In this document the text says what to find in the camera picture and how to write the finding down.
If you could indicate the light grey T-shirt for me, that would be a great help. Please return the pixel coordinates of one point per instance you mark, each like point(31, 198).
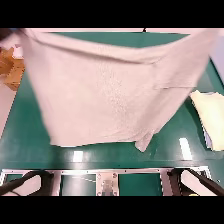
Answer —
point(106, 90)

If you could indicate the pale yellow garment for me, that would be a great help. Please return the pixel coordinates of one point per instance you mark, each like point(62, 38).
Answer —
point(211, 115)

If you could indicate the brown cardboard box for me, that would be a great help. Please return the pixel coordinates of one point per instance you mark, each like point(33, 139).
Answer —
point(11, 68)

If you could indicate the silver frame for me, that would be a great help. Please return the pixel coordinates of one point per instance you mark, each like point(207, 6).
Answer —
point(107, 181)

